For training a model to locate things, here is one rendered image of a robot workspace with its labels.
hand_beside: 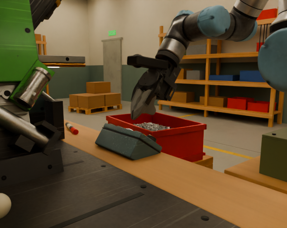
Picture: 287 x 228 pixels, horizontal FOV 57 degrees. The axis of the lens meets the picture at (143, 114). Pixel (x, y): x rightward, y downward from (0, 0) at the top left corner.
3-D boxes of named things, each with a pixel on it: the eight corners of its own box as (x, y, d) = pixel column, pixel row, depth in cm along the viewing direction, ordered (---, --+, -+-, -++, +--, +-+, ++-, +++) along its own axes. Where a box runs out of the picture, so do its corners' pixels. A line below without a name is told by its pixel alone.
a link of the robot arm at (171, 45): (176, 36, 73) (156, 39, 79) (169, 50, 72) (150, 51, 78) (190, 53, 78) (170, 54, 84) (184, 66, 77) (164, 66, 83)
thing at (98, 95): (102, 106, 785) (102, 81, 772) (121, 109, 734) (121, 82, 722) (68, 111, 693) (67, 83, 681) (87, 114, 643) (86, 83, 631)
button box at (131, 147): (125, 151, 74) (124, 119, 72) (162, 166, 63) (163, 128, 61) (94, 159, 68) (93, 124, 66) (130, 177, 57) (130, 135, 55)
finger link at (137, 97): (143, 126, 75) (157, 98, 77) (129, 117, 71) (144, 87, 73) (136, 125, 77) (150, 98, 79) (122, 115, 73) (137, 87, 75)
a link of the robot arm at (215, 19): (240, 6, 70) (209, 16, 79) (210, 0, 64) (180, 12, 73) (241, 36, 71) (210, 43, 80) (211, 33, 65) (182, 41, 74)
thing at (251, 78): (270, 127, 499) (280, 5, 462) (157, 110, 718) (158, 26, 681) (282, 123, 535) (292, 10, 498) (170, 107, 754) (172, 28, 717)
